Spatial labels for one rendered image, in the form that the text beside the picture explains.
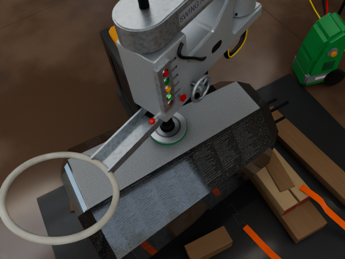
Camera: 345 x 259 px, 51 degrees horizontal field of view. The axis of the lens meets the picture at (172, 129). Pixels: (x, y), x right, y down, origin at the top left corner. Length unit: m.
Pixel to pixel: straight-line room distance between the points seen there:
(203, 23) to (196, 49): 0.14
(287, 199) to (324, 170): 0.43
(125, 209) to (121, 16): 1.03
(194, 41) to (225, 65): 1.80
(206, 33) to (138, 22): 0.46
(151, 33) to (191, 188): 1.01
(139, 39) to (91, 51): 2.49
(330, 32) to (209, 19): 1.50
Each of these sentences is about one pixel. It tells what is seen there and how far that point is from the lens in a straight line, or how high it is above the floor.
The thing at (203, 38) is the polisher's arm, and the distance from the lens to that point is 1.71.
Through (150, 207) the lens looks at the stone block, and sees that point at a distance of 2.01.
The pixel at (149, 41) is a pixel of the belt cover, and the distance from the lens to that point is 1.37.
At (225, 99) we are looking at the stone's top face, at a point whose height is 0.82.
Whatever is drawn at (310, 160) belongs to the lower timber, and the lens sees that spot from 2.89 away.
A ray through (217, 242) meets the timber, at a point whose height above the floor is 0.14.
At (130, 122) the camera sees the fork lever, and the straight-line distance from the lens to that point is 1.80.
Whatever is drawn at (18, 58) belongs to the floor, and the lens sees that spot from 4.09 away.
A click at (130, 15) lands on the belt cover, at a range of 1.40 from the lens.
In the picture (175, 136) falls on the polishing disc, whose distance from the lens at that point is 1.98.
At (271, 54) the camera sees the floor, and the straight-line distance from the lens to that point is 3.61.
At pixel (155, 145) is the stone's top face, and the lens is 2.04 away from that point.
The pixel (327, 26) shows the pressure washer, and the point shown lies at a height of 0.55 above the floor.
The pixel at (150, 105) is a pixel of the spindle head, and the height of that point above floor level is 1.20.
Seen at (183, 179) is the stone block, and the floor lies 0.73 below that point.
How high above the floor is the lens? 2.56
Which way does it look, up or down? 57 degrees down
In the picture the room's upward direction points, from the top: 10 degrees counter-clockwise
